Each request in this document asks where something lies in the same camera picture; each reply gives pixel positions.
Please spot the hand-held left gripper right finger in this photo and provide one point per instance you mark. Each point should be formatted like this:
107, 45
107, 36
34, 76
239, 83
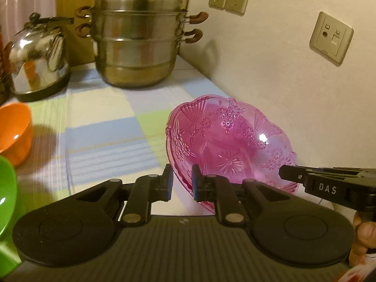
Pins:
195, 183

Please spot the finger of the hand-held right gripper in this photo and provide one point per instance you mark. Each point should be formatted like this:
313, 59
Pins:
293, 174

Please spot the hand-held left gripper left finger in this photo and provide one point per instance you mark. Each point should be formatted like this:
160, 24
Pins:
169, 182

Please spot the pink patterned plastic bowl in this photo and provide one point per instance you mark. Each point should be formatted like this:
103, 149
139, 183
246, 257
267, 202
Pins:
232, 141

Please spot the green bowl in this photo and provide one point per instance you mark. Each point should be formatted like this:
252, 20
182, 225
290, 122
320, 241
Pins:
7, 194

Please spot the orange bowl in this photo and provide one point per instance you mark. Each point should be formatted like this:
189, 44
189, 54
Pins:
13, 132

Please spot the person's right hand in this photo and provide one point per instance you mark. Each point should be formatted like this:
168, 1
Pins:
362, 241

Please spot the checked tablecloth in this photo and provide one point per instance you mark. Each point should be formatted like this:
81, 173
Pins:
102, 132

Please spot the red and white cloth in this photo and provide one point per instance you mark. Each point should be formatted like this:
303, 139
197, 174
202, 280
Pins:
359, 271

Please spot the stainless steel steamer pot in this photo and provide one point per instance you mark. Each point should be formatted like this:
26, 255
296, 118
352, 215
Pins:
138, 44

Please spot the stainless steel kettle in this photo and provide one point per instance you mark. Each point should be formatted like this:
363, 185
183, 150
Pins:
39, 64

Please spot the dark bottle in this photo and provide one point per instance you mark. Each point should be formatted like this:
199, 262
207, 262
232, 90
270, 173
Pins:
4, 73

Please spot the beige wall data socket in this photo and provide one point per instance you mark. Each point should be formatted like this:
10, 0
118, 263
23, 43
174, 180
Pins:
331, 38

